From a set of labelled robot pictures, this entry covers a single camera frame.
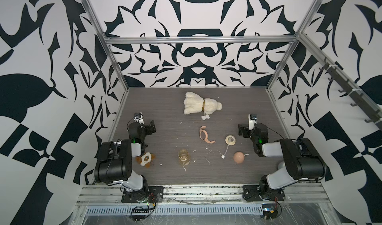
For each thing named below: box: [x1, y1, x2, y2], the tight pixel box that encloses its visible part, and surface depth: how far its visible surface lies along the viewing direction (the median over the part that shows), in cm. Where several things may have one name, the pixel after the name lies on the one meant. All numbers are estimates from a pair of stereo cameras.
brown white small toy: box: [135, 151, 156, 168], surface depth 85 cm
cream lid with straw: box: [220, 134, 237, 159], surface depth 91 cm
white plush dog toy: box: [183, 91, 223, 115], surface depth 102 cm
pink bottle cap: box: [233, 151, 245, 164], surface depth 85 cm
